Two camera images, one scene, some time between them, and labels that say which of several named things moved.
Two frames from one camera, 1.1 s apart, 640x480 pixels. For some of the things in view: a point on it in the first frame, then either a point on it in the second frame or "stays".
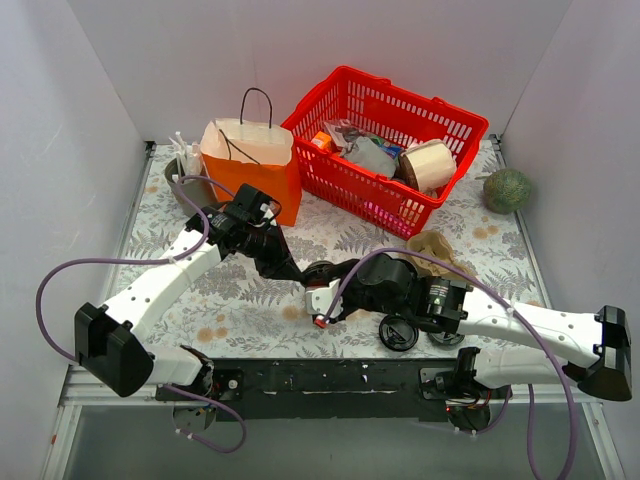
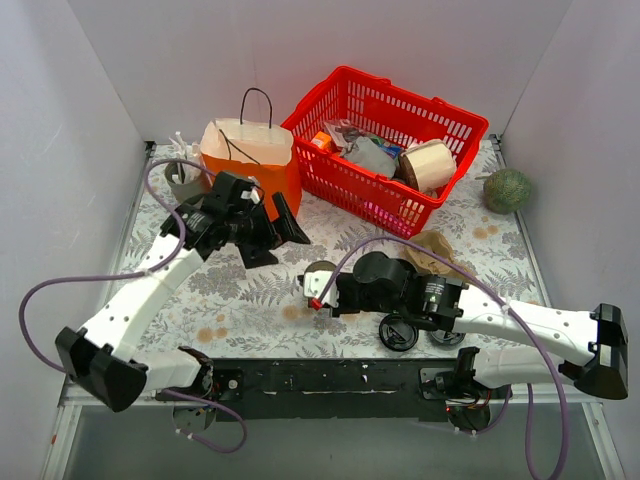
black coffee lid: (317, 274) stays
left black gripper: (273, 253) to (270, 232)
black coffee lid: (446, 338) stays
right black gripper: (347, 289) stays
